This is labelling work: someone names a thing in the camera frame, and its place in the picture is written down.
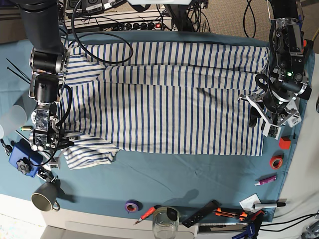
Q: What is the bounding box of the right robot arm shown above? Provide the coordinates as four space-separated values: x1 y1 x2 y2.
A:
16 0 74 164

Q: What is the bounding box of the black power strip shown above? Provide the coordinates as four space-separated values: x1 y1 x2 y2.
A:
112 22 164 31

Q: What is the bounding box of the orange black utility knife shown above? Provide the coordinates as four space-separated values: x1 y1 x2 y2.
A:
213 208 248 222

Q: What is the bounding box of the clear drinking glass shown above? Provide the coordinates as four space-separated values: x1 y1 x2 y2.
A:
153 207 179 239

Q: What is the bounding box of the orange handled screwdriver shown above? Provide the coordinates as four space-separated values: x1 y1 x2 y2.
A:
134 205 161 225

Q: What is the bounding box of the blue box with black knob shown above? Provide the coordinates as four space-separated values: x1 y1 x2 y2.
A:
9 140 43 178

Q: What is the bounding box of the purple tape roll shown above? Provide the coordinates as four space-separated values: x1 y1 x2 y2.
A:
124 200 143 213

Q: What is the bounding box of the white packaged item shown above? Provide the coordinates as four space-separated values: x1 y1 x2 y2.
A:
287 109 302 128

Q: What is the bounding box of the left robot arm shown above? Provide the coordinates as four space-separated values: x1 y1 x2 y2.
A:
245 0 312 129

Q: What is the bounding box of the blue bar clamp bottom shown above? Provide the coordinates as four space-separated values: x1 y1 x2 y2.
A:
232 210 265 239

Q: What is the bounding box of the white paper note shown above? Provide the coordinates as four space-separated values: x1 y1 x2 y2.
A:
239 194 261 213

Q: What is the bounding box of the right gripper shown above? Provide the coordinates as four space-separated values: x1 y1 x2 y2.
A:
47 132 80 164

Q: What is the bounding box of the short black cable tie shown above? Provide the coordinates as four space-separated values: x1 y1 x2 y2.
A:
7 67 30 83

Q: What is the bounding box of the blue white striped T-shirt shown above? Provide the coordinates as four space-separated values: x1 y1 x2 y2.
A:
58 42 269 170

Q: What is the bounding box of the long black cable tie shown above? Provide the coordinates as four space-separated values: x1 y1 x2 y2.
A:
6 58 31 82

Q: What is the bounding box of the black remote control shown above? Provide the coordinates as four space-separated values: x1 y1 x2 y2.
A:
181 200 221 228

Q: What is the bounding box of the red cube block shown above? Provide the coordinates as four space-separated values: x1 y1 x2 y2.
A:
279 136 292 150

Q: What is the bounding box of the white marker pen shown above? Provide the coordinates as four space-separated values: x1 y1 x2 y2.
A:
252 202 286 210

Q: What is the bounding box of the teal table cloth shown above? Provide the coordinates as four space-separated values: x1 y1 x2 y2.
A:
0 31 316 222

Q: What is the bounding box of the orange black clamp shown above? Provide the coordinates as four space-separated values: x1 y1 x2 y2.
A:
303 39 314 64

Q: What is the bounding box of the orange tape roll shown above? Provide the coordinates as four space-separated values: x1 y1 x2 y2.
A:
269 154 284 170

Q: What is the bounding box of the small brass battery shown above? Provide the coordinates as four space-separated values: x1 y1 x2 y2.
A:
20 125 33 131

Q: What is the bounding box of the frosted plastic cup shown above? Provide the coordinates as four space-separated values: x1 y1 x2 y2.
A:
0 105 27 138

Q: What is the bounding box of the grey ceramic mug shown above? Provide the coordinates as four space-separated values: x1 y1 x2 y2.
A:
31 182 60 212

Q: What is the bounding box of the purple glue tube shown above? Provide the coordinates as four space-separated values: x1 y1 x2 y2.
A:
254 175 277 186

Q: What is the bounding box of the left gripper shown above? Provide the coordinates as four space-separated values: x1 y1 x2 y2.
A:
248 92 299 127

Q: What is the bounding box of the black stick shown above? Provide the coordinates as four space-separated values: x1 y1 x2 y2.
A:
15 130 34 145

